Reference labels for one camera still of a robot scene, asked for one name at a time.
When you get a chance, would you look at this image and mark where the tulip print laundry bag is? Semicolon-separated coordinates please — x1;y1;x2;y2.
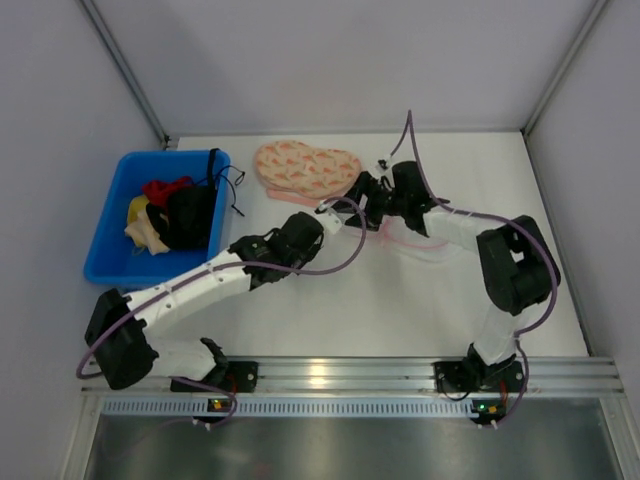
253;140;362;207

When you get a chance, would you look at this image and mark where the black garment with straps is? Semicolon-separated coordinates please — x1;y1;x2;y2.
146;148;246;251

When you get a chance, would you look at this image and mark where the red garment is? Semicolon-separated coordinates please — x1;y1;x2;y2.
141;176;194;208

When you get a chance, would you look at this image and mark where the blue plastic bin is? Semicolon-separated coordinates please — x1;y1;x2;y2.
84;150;231;289

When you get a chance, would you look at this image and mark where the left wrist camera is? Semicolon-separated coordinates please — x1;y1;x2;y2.
313;200;343;235

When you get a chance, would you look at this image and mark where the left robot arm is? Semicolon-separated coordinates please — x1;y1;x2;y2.
85;212;340;391

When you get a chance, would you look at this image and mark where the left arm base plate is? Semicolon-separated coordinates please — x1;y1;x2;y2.
170;360;259;394

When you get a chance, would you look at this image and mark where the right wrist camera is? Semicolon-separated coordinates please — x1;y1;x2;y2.
369;156;393;179

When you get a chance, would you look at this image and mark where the beige garment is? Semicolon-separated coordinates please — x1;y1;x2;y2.
124;209;170;255

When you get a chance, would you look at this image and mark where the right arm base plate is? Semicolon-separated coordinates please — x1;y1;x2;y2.
433;356;524;395

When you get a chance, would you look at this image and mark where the aluminium mounting rail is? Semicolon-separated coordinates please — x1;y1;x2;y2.
82;355;624;396

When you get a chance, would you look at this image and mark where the perforated cable tray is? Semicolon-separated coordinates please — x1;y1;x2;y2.
102;397;506;419

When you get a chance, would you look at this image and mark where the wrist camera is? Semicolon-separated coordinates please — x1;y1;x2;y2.
313;200;343;235
369;156;393;179

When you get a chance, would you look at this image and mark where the white mesh laundry bag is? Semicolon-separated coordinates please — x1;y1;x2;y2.
367;217;458;263

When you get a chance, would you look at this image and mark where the yellow garment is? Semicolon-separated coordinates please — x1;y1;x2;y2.
126;195;149;225

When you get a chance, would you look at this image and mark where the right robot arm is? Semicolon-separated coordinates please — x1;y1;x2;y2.
336;161;561;387

